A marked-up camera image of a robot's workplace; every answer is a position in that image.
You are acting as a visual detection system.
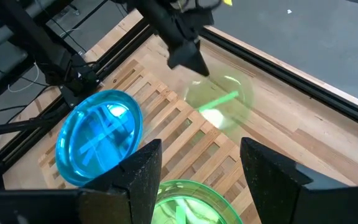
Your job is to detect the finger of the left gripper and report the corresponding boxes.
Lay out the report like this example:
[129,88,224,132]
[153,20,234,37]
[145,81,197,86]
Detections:
[189,40,211,78]
[167,41,207,77]

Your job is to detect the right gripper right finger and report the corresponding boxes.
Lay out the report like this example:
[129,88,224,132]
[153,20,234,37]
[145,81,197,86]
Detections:
[240,137,358,224]

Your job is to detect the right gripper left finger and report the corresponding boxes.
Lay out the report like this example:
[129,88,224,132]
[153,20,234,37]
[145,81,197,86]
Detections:
[0,138,163,224]

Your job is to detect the green translucent plastic plate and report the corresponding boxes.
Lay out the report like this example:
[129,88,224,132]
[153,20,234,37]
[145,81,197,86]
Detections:
[183,67,255,142]

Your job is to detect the blue plate with cross mark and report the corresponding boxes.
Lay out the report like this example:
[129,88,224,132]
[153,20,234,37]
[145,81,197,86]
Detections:
[55,89,144,187]

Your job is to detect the green plate with stripe mark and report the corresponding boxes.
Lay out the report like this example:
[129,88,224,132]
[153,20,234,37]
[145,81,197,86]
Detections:
[150,179,244,224]

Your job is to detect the wooden slatted shelf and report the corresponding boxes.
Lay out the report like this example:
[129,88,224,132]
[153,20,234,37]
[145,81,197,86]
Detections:
[37,58,263,224]

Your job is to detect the black aluminium table frame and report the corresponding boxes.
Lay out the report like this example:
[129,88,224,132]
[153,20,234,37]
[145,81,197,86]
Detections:
[0,18,358,187]

